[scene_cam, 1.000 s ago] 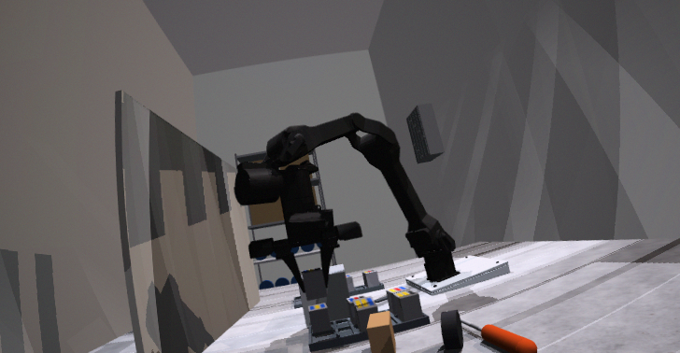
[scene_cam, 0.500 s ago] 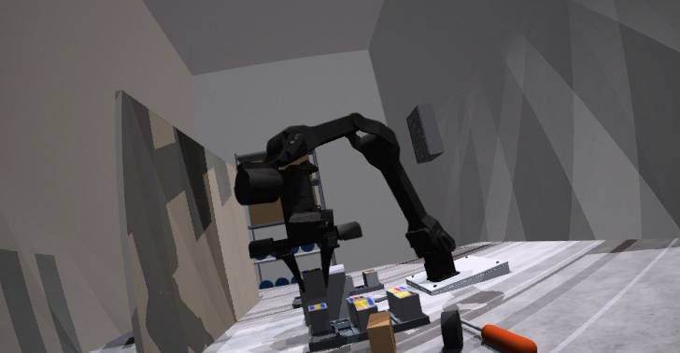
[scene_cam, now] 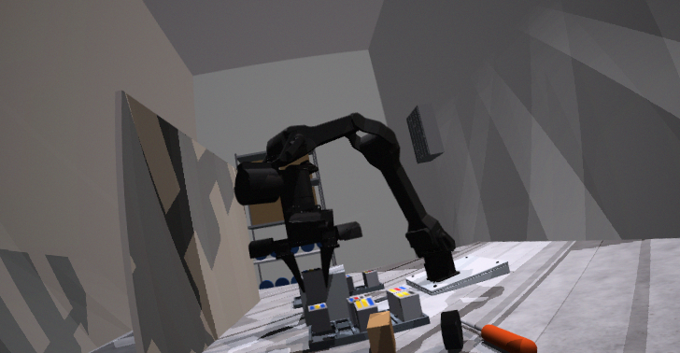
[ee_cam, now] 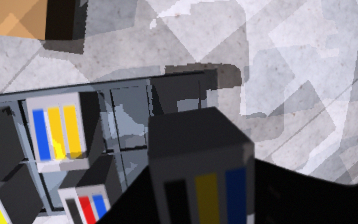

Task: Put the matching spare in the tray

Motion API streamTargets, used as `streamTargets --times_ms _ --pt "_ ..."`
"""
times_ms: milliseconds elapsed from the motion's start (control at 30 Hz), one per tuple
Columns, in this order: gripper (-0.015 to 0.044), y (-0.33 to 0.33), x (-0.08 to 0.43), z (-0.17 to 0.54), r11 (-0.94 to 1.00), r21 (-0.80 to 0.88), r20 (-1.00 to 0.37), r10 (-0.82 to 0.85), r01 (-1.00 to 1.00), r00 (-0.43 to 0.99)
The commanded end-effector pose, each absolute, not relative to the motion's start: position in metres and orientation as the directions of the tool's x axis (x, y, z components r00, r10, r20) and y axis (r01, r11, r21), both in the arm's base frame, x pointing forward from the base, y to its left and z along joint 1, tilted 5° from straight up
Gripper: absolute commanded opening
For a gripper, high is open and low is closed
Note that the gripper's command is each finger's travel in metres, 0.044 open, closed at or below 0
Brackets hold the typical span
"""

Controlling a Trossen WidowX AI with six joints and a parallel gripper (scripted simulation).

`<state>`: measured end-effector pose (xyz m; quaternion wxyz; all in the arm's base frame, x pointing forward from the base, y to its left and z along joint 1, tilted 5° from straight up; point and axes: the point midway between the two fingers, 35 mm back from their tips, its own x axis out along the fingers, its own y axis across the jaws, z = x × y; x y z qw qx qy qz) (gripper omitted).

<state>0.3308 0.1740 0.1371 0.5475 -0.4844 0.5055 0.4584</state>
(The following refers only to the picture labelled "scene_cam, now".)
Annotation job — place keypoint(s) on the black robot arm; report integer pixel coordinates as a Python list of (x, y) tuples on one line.
[(263, 182)]

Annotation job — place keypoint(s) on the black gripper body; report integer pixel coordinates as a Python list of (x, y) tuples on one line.
[(265, 247)]

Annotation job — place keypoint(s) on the orange screwdriver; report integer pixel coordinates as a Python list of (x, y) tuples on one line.
[(504, 339)]

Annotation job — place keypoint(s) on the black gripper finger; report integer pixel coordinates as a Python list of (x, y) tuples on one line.
[(326, 255), (291, 262)]

